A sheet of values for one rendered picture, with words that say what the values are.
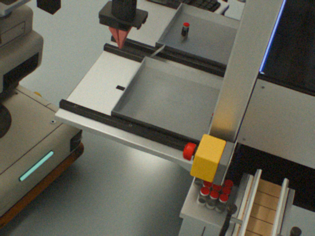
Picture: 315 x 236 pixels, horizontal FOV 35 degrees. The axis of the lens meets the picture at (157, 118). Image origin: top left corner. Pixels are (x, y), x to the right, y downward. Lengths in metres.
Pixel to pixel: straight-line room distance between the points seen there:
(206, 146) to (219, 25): 0.74
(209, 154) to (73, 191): 1.27
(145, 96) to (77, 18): 1.92
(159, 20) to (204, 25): 0.15
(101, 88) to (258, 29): 0.59
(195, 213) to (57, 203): 1.15
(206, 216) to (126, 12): 0.50
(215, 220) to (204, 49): 0.64
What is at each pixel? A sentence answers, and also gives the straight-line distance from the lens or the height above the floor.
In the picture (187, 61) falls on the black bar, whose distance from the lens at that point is 1.52.
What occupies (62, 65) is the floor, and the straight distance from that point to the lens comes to 2.88.
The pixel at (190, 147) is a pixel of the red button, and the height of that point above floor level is 1.01.
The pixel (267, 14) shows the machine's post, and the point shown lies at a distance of 0.93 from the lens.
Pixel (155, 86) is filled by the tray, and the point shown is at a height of 0.88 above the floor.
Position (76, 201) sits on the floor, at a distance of 2.23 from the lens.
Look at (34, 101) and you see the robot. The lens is 2.25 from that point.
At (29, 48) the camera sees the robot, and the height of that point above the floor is 0.79.
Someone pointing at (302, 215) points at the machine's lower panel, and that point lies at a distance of 1.27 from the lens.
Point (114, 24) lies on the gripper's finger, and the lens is 1.16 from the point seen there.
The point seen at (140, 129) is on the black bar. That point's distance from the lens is 1.27.
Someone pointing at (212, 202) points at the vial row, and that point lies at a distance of 1.15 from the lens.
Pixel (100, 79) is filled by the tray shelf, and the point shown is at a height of 0.88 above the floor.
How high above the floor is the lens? 1.81
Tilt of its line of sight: 44 degrees down
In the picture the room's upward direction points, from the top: 10 degrees clockwise
